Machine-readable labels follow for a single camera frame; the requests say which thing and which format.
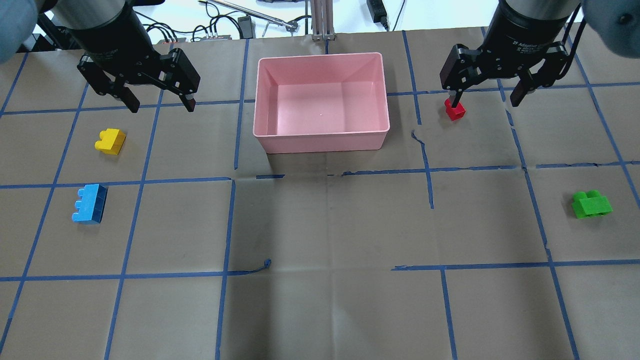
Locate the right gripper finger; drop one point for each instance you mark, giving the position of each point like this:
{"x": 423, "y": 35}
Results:
{"x": 525, "y": 85}
{"x": 456, "y": 95}

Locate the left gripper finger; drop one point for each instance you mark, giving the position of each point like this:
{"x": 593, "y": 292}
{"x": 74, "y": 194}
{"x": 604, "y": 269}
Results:
{"x": 189, "y": 102}
{"x": 129, "y": 99}

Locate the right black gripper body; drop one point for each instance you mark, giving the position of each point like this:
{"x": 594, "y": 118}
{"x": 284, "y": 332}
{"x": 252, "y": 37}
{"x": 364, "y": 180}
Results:
{"x": 521, "y": 34}

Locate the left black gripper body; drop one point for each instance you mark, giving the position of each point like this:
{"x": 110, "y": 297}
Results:
{"x": 111, "y": 34}

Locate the red toy block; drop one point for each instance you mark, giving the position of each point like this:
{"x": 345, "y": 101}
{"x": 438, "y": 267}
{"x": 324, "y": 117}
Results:
{"x": 454, "y": 113}

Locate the yellow toy block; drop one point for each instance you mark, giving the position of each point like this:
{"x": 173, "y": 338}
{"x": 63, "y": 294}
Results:
{"x": 110, "y": 141}

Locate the blue toy block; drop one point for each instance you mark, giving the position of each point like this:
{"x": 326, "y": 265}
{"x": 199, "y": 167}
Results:
{"x": 90, "y": 205}

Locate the green toy block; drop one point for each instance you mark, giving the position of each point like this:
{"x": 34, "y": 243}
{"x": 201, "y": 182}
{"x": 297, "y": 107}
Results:
{"x": 587, "y": 204}

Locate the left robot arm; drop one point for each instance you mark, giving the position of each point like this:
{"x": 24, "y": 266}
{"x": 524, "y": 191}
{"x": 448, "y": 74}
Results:
{"x": 19, "y": 17}

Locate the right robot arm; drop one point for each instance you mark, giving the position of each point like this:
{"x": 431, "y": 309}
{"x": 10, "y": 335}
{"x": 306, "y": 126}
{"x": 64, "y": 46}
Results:
{"x": 615, "y": 21}

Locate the pink plastic box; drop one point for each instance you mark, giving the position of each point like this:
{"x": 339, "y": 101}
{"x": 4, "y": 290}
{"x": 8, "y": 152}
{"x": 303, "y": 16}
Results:
{"x": 321, "y": 103}

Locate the black power adapter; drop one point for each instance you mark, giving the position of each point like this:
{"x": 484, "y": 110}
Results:
{"x": 378, "y": 13}

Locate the metal rod tool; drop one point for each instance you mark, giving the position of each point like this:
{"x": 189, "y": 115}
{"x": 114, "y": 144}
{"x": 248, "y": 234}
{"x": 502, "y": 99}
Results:
{"x": 290, "y": 26}

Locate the aluminium frame post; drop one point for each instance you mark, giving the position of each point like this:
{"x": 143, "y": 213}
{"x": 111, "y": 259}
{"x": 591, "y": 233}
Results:
{"x": 322, "y": 20}

